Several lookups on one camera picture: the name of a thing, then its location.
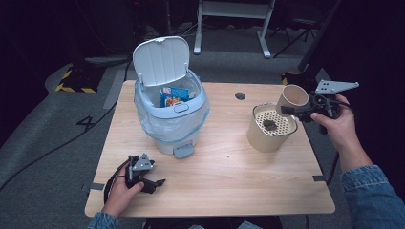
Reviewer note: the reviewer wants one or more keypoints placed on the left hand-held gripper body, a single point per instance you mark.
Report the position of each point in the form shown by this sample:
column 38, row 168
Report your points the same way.
column 142, row 163

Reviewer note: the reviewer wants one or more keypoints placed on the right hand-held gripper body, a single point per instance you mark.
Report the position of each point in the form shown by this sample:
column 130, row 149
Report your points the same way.
column 332, row 86

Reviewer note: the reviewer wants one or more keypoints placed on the brown paper cup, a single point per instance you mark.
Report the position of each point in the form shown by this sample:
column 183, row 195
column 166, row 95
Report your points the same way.
column 294, row 95

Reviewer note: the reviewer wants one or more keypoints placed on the food scraps clump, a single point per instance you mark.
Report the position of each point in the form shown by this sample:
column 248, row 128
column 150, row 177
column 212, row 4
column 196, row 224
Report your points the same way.
column 270, row 124

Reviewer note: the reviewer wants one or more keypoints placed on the beige strainer container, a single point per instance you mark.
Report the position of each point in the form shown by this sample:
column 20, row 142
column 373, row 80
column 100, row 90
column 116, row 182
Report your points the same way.
column 264, row 140

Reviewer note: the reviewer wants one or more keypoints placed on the blue and white pedal bin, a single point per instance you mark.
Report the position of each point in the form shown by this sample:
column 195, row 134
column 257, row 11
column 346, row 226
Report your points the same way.
column 178, row 133

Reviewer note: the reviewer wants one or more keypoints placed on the blue snack packet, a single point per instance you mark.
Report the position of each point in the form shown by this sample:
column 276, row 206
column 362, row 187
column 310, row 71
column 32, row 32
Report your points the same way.
column 173, row 97

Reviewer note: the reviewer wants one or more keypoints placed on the person's left hand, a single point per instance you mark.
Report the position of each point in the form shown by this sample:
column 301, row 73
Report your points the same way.
column 119, row 198

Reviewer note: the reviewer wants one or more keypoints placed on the person's right hand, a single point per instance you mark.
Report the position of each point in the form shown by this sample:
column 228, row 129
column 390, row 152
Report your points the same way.
column 344, row 130

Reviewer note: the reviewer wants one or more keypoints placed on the black striped stand base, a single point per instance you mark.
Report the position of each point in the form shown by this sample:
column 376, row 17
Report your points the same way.
column 297, row 78
column 81, row 79

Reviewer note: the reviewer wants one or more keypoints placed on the clear plastic bin liner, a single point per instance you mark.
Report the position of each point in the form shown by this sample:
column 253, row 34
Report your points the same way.
column 172, row 127

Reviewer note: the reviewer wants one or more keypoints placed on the dark slanted stand pole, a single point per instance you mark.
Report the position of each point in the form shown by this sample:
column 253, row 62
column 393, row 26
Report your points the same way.
column 318, row 38

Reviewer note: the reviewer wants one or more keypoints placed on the black tripod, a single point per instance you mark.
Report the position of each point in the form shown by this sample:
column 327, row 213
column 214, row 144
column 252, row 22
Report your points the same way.
column 301, row 28

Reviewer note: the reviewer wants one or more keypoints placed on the grey floor tape strip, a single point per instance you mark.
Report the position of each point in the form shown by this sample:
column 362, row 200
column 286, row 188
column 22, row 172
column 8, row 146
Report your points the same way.
column 113, row 90

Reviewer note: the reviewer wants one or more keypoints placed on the white desk frame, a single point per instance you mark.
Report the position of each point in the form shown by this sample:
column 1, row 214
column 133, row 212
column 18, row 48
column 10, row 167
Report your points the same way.
column 234, row 9

